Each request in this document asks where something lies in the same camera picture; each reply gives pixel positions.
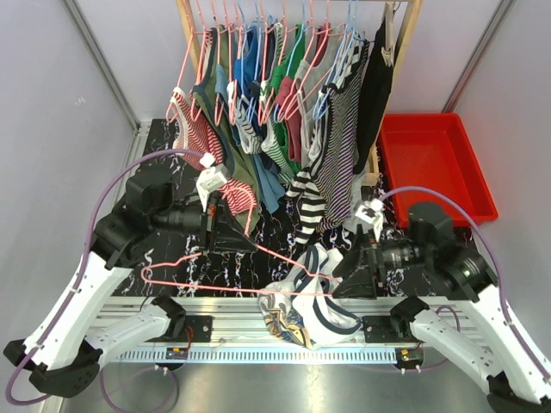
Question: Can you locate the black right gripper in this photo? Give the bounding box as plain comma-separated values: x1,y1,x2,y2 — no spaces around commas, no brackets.
332,223,430,299

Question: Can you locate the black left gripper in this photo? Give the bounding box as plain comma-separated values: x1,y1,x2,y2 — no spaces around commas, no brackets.
151,188,258,255

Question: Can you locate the white navy-trimmed tank top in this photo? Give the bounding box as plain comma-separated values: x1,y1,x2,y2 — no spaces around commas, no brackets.
258,243,362,350

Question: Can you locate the purple black striped tank top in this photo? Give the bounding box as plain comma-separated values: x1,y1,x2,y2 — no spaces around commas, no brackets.
312,40,369,232

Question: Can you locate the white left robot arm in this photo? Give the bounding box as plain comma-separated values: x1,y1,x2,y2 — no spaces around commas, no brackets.
3,165,256,398

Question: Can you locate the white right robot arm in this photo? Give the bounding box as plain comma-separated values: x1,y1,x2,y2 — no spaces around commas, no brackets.
331,202,550,412

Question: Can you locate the light blue tank top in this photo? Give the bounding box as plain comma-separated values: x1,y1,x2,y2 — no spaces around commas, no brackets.
214,64,284,213

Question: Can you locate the black white wide-striped top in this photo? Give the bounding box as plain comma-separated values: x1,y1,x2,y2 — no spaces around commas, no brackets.
286,167,325,244

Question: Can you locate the green white striped tank top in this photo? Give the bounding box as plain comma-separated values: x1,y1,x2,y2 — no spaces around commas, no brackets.
258,22,295,185

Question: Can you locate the red white striped tank top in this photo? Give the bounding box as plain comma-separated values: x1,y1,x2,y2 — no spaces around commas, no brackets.
170,87,257,216

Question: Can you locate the maroon tank top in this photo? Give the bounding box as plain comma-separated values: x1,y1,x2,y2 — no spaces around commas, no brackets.
284,22,331,165

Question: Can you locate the grey tank top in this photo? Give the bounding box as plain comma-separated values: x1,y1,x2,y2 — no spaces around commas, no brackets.
295,28,344,167

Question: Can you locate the olive green tank top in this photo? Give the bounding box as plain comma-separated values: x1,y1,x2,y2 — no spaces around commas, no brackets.
192,26,260,233

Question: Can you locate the red plastic bin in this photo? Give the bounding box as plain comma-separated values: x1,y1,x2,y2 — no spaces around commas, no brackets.
378,113,498,225

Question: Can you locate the black garment on rack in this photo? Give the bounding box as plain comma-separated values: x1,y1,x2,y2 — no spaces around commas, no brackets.
353,17,394,175

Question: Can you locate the wooden clothes rack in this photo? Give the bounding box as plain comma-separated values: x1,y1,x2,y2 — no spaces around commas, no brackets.
176,0,424,187

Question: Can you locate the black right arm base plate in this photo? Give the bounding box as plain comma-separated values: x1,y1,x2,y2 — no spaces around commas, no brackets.
362,316,416,343

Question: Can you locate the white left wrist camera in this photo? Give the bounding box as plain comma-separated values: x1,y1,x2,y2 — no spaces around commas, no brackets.
195,152,229,211

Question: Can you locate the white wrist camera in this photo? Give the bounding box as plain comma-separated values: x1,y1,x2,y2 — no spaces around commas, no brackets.
195,152,229,211
354,199,384,232

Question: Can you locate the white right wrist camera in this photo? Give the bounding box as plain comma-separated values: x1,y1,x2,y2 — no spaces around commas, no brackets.
354,199,384,232

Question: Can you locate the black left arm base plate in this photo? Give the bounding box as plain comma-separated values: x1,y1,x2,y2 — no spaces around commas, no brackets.
170,315,214,343

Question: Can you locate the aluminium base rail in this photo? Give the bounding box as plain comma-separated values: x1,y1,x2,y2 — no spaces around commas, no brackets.
85,296,526,350

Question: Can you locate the white slotted cable duct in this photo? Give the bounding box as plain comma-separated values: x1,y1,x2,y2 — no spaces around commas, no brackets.
115,346,397,365

